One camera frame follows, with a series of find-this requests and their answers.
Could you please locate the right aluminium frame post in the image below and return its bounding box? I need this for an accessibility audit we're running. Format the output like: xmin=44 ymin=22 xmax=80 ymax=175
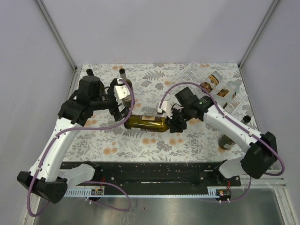
xmin=239 ymin=0 xmax=282 ymax=70

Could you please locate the aluminium corner frame post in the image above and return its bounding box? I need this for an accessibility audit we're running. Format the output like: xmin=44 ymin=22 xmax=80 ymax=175
xmin=35 ymin=0 xmax=78 ymax=72

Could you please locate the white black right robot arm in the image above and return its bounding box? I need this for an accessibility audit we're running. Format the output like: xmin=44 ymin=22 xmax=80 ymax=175
xmin=157 ymin=87 xmax=279 ymax=186

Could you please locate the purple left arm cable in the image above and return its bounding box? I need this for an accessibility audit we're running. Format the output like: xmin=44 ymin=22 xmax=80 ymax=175
xmin=27 ymin=78 xmax=136 ymax=218

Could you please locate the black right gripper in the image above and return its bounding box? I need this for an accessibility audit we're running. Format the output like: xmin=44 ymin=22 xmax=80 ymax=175
xmin=165 ymin=105 xmax=192 ymax=134

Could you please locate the floral patterned table mat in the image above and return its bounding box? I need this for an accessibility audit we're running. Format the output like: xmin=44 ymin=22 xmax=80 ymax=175
xmin=64 ymin=63 xmax=244 ymax=162

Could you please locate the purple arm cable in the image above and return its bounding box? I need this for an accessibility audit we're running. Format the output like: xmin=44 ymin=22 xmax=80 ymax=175
xmin=27 ymin=78 xmax=136 ymax=218
xmin=159 ymin=82 xmax=285 ymax=204

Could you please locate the grey slotted cable duct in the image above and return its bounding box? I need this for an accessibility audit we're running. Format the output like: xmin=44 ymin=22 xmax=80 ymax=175
xmin=65 ymin=183 xmax=219 ymax=198

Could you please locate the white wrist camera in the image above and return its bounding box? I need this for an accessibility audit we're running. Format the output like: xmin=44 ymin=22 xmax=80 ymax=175
xmin=113 ymin=85 xmax=132 ymax=107
xmin=156 ymin=100 xmax=172 ymax=118

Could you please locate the green bottle black neck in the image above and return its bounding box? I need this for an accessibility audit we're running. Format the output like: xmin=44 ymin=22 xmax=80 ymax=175
xmin=86 ymin=68 xmax=94 ymax=76

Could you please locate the clear acrylic wine rack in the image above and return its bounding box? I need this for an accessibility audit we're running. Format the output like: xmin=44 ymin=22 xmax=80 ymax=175
xmin=171 ymin=62 xmax=248 ymax=114

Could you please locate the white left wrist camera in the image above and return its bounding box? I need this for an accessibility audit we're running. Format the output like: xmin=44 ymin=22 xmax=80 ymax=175
xmin=113 ymin=85 xmax=132 ymax=107

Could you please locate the green bottle silver neck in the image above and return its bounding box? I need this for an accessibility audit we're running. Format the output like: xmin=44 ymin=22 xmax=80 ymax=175
xmin=118 ymin=68 xmax=134 ymax=107

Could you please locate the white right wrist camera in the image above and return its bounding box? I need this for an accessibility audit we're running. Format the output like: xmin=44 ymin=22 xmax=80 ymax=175
xmin=156 ymin=100 xmax=172 ymax=118

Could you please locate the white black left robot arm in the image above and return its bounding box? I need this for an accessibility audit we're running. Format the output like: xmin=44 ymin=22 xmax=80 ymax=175
xmin=17 ymin=75 xmax=134 ymax=203

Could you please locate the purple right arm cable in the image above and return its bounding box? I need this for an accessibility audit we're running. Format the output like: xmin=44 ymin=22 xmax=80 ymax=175
xmin=159 ymin=82 xmax=285 ymax=204

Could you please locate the clear square liquor bottle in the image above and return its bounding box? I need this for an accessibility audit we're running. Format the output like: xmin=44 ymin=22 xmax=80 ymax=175
xmin=200 ymin=71 xmax=223 ymax=93

